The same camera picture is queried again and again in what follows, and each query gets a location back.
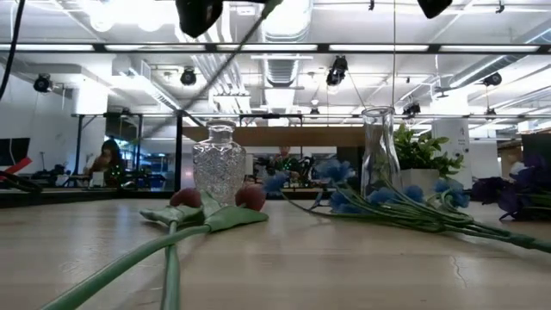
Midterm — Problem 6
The red angled bar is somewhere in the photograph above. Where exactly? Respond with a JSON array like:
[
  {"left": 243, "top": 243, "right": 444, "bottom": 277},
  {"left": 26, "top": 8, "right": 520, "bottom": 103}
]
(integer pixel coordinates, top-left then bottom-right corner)
[{"left": 0, "top": 157, "right": 34, "bottom": 181}]

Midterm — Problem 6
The black aluminium table frame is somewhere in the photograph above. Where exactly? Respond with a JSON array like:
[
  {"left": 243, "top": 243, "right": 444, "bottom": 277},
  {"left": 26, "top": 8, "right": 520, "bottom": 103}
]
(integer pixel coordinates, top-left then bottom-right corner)
[{"left": 0, "top": 188, "right": 362, "bottom": 208}]

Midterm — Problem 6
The orange artificial tulip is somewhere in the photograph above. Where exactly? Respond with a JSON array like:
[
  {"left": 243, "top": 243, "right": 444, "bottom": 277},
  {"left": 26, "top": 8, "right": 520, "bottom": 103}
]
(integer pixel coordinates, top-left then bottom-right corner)
[{"left": 40, "top": 183, "right": 270, "bottom": 310}]

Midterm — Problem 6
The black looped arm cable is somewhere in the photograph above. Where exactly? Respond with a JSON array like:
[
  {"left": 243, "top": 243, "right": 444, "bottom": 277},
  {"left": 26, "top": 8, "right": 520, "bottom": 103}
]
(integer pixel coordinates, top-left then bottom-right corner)
[{"left": 0, "top": 0, "right": 26, "bottom": 101}]

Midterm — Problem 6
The wooden shelf with black legs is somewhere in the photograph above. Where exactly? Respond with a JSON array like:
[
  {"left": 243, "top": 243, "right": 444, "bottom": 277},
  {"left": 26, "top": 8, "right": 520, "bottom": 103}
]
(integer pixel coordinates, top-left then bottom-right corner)
[{"left": 174, "top": 109, "right": 397, "bottom": 203}]

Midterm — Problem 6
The short cut-glass vase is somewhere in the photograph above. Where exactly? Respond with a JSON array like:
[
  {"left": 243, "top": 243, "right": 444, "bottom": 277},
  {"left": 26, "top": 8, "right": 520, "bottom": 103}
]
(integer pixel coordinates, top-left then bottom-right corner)
[{"left": 191, "top": 119, "right": 247, "bottom": 208}]

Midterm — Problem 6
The dark monitor screen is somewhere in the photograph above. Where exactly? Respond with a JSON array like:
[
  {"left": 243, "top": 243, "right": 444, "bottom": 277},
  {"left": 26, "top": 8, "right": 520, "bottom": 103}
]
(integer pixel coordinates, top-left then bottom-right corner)
[{"left": 520, "top": 132, "right": 551, "bottom": 160}]

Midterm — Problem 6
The black monitor screen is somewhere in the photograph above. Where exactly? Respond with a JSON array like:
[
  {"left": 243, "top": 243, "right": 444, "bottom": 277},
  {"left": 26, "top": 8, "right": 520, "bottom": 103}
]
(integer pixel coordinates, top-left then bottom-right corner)
[{"left": 0, "top": 137, "right": 31, "bottom": 168}]

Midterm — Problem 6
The person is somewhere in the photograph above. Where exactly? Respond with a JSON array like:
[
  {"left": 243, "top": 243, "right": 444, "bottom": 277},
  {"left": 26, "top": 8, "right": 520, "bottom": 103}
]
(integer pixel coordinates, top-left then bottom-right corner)
[{"left": 84, "top": 137, "right": 126, "bottom": 189}]

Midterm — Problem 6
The blue artificial flower bunch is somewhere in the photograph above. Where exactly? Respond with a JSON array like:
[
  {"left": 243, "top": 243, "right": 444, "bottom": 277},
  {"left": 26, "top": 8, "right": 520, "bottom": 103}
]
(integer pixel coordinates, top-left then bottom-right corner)
[{"left": 262, "top": 158, "right": 551, "bottom": 254}]

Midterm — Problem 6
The purple artificial flower bunch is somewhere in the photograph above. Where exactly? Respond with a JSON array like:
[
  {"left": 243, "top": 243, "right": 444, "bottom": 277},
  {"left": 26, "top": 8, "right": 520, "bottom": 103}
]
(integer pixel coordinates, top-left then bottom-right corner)
[{"left": 471, "top": 152, "right": 551, "bottom": 223}]

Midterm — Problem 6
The overhead LED light bar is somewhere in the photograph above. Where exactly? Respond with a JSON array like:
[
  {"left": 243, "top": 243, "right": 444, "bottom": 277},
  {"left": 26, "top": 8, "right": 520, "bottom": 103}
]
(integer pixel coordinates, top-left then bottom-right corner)
[{"left": 0, "top": 41, "right": 551, "bottom": 55}]

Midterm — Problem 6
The tall smooth glass vase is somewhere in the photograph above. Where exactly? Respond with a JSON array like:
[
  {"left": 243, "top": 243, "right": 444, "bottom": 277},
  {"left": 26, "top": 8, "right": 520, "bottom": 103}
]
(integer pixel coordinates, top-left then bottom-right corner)
[{"left": 360, "top": 106, "right": 404, "bottom": 199}]

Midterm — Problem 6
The green plant in white pot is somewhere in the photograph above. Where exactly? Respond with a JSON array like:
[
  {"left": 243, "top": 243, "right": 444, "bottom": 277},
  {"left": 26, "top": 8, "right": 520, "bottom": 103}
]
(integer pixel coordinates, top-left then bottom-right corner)
[{"left": 392, "top": 123, "right": 466, "bottom": 195}]

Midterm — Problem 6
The thin hanging cable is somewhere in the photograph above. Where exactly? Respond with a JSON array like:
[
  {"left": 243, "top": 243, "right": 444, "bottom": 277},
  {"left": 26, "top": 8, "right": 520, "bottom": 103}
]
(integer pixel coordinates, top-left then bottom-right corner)
[{"left": 391, "top": 0, "right": 397, "bottom": 109}]

